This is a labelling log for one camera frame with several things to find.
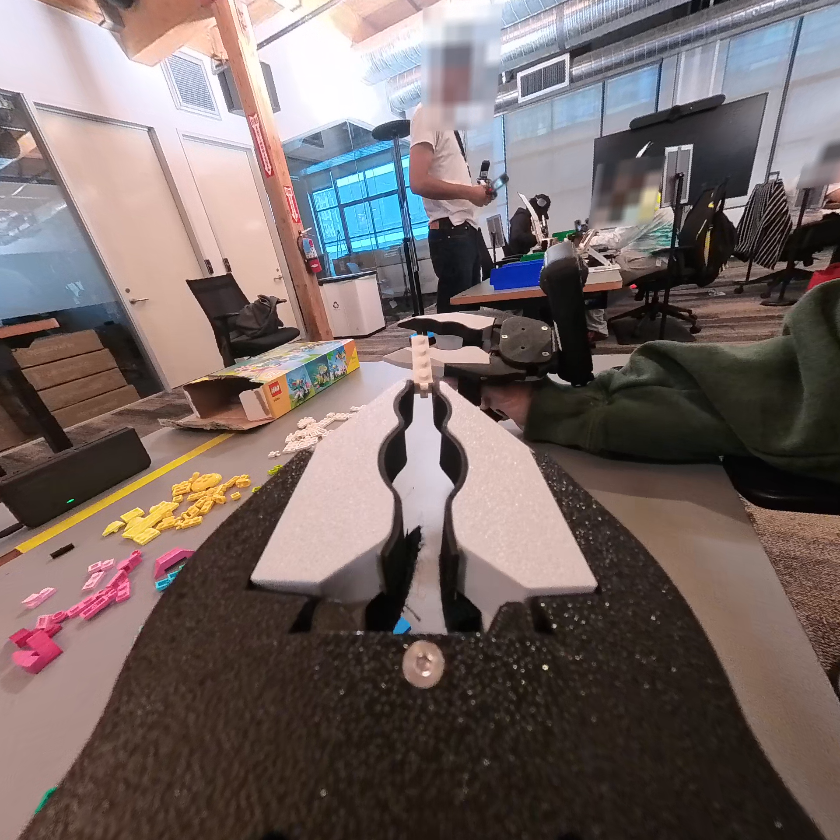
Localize wooden post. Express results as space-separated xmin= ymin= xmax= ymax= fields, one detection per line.
xmin=210 ymin=0 xmax=336 ymax=342

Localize white door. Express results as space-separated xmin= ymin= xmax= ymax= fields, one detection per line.
xmin=178 ymin=131 xmax=298 ymax=332
xmin=34 ymin=104 xmax=221 ymax=395

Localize dark bag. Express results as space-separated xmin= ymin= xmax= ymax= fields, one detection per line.
xmin=234 ymin=294 xmax=287 ymax=340

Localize colourful lego box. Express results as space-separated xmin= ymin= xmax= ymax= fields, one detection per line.
xmin=159 ymin=339 xmax=361 ymax=432

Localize large black screen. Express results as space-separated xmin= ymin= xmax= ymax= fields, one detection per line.
xmin=592 ymin=92 xmax=769 ymax=221

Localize silver air duct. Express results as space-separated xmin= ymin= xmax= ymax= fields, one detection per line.
xmin=361 ymin=0 xmax=840 ymax=116

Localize black office chair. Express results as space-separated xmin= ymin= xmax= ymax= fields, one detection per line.
xmin=185 ymin=273 xmax=301 ymax=368
xmin=609 ymin=184 xmax=739 ymax=342

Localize black power box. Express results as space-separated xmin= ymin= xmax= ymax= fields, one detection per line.
xmin=0 ymin=427 xmax=153 ymax=529

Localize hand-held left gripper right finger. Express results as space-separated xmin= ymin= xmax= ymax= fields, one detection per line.
xmin=430 ymin=379 xmax=599 ymax=634

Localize person's right forearm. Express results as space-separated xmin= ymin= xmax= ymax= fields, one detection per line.
xmin=524 ymin=279 xmax=840 ymax=483

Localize white lego plates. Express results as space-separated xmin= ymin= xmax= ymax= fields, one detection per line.
xmin=410 ymin=331 xmax=439 ymax=399

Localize stack of wooden crates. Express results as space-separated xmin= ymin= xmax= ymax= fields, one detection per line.
xmin=10 ymin=328 xmax=142 ymax=434

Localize black wall speaker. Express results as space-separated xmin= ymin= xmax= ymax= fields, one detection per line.
xmin=217 ymin=60 xmax=282 ymax=116

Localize pile of pink lego pieces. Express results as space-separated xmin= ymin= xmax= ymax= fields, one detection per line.
xmin=8 ymin=550 xmax=142 ymax=673

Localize black video bar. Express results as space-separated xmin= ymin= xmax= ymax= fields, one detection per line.
xmin=630 ymin=95 xmax=726 ymax=130

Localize blue storage bin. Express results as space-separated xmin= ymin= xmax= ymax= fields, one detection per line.
xmin=490 ymin=259 xmax=547 ymax=291

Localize yellow tape strip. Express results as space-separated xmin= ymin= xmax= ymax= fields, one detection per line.
xmin=13 ymin=431 xmax=237 ymax=555

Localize pile of yellow lego pieces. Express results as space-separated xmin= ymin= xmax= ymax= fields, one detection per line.
xmin=101 ymin=471 xmax=253 ymax=546

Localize striped garment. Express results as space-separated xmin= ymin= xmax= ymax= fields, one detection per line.
xmin=733 ymin=179 xmax=795 ymax=270

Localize pile of white lego pieces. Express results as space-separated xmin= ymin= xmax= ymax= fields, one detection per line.
xmin=268 ymin=406 xmax=365 ymax=457

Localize wooden top table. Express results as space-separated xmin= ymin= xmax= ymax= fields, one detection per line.
xmin=450 ymin=262 xmax=624 ymax=309

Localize white wall vent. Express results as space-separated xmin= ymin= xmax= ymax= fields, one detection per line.
xmin=161 ymin=49 xmax=223 ymax=121
xmin=516 ymin=54 xmax=571 ymax=104

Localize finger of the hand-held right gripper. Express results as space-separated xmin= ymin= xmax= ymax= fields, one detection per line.
xmin=398 ymin=312 xmax=497 ymax=337
xmin=382 ymin=346 xmax=493 ymax=370

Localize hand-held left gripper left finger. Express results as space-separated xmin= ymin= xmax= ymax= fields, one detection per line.
xmin=249 ymin=379 xmax=421 ymax=608

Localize white recycling bin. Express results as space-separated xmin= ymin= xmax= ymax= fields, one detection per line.
xmin=318 ymin=272 xmax=387 ymax=340

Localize person's right hand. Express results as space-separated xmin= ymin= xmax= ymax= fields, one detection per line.
xmin=481 ymin=381 xmax=534 ymax=431

